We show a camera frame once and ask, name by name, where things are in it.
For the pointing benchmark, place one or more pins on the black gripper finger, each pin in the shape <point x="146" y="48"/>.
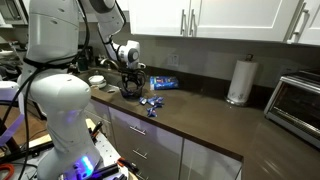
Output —
<point x="141" y="79"/>
<point x="125" y="79"/>

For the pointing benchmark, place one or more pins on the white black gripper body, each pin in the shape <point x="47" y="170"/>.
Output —
<point x="130" y="54"/>

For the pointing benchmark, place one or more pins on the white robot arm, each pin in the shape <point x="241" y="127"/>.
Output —
<point x="52" y="46"/>

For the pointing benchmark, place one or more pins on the blue white snack packet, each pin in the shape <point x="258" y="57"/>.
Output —
<point x="142" y="100"/>

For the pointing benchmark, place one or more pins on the blue snack box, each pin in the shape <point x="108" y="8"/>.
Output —
<point x="163" y="82"/>

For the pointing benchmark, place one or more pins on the sink faucet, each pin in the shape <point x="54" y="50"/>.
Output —
<point x="106" y="61"/>

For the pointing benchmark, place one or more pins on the white bowl in sink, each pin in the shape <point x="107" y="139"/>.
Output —
<point x="97" y="80"/>

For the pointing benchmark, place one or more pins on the grey lower drawers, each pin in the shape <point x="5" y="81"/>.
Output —
<point x="160" y="154"/>

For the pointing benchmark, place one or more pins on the paper towel roll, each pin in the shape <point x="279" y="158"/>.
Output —
<point x="242" y="81"/>

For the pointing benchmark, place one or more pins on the silver toaster oven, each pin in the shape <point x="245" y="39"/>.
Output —
<point x="295" y="105"/>

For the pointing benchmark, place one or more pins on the white upper cabinets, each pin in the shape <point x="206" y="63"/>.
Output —
<point x="290" y="21"/>

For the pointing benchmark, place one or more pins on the black wire mesh bin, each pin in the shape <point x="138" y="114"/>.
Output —
<point x="131" y="89"/>

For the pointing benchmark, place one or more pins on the white wall outlet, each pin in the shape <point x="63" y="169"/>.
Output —
<point x="173" y="60"/>

